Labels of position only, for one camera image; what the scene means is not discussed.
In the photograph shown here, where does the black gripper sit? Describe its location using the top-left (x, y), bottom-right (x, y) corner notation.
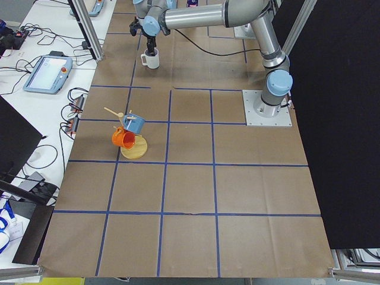
top-left (129, 16), bottom-right (156, 56)

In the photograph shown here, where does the white mug grey inside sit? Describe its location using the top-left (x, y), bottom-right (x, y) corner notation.
top-left (140, 48), bottom-right (160, 69)

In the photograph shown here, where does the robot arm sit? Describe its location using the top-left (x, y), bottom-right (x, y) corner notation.
top-left (129, 1), bottom-right (293, 118)

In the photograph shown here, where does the teach pendant tablet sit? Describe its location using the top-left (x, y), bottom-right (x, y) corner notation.
top-left (23, 55), bottom-right (72, 94)
top-left (84, 0), bottom-right (105, 17)

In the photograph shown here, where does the blue mug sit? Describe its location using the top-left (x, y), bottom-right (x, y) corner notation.
top-left (123, 113), bottom-right (145, 135)

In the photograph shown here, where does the orange mug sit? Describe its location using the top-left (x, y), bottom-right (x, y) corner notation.
top-left (112, 127), bottom-right (136, 149)

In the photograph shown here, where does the wooden mug tree stand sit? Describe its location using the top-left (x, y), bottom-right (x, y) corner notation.
top-left (104, 107), bottom-right (148, 160)

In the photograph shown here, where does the black monitor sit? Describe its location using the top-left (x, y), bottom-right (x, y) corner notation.
top-left (1, 98), bottom-right (49, 205)

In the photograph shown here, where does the aluminium frame post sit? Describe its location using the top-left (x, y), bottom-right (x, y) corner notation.
top-left (68, 0), bottom-right (104, 62)

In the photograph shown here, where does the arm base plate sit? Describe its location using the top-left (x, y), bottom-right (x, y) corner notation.
top-left (233, 23), bottom-right (256, 39)
top-left (242, 90), bottom-right (292, 127)

